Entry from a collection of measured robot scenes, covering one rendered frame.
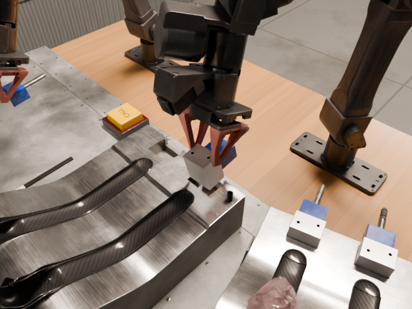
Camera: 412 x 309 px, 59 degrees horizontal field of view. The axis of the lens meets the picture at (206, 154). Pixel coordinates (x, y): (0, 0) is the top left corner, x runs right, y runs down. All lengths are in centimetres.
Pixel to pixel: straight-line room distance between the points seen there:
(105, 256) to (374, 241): 40
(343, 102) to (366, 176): 19
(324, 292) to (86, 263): 34
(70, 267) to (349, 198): 52
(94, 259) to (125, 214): 9
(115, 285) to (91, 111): 54
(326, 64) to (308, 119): 187
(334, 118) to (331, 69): 203
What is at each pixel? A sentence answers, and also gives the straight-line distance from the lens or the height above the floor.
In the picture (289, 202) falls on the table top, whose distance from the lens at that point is 73.
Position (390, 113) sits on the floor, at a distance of 246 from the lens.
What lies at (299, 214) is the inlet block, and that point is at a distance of 61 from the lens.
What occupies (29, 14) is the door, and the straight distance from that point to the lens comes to 275.
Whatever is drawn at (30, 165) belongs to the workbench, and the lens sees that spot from 86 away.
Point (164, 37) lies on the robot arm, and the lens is 49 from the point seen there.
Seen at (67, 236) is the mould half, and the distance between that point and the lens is 58.
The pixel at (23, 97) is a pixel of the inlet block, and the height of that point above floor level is 92.
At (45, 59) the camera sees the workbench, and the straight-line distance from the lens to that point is 122.
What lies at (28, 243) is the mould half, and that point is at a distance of 57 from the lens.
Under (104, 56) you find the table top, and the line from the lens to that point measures 118.
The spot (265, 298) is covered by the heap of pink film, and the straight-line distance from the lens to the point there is 51.
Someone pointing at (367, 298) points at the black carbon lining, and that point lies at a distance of 61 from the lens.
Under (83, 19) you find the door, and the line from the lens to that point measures 295.
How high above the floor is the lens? 136
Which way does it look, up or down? 45 degrees down
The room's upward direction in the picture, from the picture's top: straight up
